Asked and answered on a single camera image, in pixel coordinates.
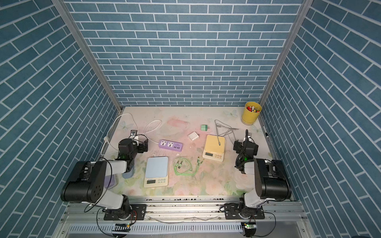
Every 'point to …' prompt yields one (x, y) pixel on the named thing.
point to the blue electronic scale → (157, 171)
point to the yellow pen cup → (251, 112)
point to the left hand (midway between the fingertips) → (142, 139)
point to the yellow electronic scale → (212, 149)
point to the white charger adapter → (193, 136)
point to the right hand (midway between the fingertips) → (247, 142)
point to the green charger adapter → (204, 127)
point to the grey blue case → (129, 174)
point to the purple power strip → (170, 145)
